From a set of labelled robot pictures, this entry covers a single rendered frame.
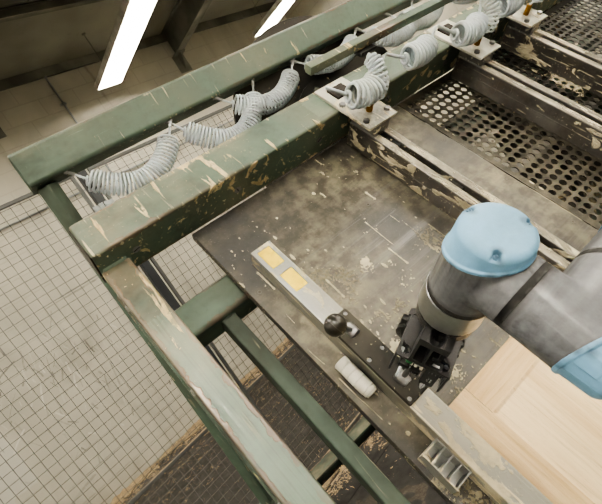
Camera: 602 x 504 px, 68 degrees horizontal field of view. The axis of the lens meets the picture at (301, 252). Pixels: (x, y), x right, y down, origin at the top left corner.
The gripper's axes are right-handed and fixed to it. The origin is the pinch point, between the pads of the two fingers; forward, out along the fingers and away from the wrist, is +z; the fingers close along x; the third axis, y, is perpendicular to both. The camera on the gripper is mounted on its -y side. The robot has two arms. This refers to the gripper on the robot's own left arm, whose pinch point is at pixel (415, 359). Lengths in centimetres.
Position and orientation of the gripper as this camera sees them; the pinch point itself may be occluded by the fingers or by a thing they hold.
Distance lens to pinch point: 74.2
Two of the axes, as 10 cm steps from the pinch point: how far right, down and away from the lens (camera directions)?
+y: -4.6, 7.2, -5.3
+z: -0.3, 5.8, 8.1
